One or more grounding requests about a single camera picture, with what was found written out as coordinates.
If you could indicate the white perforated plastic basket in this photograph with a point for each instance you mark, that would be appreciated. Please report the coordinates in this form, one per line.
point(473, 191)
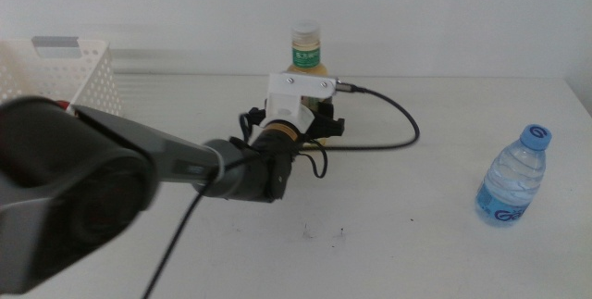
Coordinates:
point(92, 81)

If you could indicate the yellow tea bottle green label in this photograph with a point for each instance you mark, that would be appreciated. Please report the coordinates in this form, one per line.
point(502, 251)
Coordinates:
point(305, 53)

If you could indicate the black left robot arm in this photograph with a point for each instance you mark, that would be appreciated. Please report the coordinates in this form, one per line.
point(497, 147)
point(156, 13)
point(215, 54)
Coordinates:
point(69, 174)

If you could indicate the grey wall trunking strip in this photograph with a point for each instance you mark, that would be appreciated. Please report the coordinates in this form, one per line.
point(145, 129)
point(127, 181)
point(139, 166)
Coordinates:
point(185, 54)

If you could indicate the blue capped water bottle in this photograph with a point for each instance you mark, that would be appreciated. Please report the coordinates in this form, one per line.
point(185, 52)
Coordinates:
point(511, 178)

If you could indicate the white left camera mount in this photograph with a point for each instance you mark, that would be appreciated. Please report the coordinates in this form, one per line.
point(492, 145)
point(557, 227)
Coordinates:
point(300, 83)

